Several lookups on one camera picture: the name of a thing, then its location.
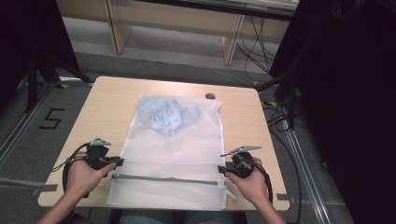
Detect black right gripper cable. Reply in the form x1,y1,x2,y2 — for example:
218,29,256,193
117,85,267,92
244,159,275,205

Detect aluminium floor rail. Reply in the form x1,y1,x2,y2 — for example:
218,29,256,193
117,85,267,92
279,118,332,224
0,81,58,169

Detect light blue printed garment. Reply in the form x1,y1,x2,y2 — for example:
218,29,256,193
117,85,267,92
136,97,202,137

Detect person's legs in jeans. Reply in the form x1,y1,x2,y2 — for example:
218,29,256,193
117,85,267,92
119,208,235,224

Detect light wooden desk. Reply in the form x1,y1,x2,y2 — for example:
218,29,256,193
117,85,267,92
55,0,301,66

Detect white mesh laundry bag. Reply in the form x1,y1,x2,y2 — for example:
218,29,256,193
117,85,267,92
106,93,229,212

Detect black curtain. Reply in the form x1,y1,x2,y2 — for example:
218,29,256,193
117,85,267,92
0,0,80,108
268,0,396,224

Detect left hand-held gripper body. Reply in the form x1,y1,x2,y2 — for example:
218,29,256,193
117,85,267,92
85,137,112,171

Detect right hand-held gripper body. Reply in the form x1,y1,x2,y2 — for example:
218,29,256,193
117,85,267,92
219,145,263,179

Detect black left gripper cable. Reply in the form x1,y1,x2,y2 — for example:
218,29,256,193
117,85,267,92
51,142,92,195

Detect person's left hand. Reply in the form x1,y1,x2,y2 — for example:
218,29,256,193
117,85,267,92
65,158,117,200

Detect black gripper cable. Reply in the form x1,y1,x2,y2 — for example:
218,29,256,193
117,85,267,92
51,142,92,195
244,159,275,205

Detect person's right hand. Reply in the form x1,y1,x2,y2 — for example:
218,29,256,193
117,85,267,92
225,156,270,205

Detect black floor cables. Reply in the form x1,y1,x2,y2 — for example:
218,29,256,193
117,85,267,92
262,101,304,224

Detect black hanging cable bundle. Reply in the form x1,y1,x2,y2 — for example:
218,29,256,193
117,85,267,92
235,15,277,82

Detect black metal stand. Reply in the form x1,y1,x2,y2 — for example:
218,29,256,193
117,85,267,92
255,71,301,132
23,51,95,114

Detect grey tape strip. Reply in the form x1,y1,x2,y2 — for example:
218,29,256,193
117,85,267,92
30,183,59,197
276,192,297,205

